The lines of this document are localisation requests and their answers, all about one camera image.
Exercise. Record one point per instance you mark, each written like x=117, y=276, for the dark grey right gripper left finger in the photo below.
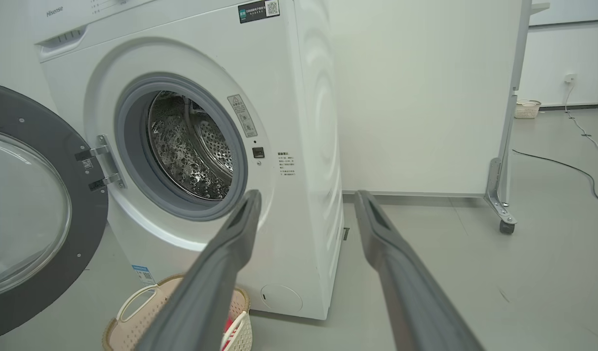
x=206, y=302

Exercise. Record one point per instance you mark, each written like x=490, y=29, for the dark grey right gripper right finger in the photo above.
x=415, y=312

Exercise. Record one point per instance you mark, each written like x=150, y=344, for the red clothes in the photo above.
x=229, y=326

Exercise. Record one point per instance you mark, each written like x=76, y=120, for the washing machine door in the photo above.
x=84, y=195

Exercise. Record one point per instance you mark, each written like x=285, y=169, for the cream perforated basket brown rim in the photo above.
x=133, y=331

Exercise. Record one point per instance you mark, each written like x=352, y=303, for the white front-load washing machine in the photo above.
x=298, y=122

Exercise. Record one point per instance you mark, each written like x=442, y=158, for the small white perforated basket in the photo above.
x=527, y=110

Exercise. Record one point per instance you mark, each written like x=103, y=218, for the blue energy label sticker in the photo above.
x=144, y=275

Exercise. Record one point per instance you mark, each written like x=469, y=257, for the white partition panel on casters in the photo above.
x=425, y=97

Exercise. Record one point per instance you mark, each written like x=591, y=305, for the white wall socket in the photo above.
x=570, y=78

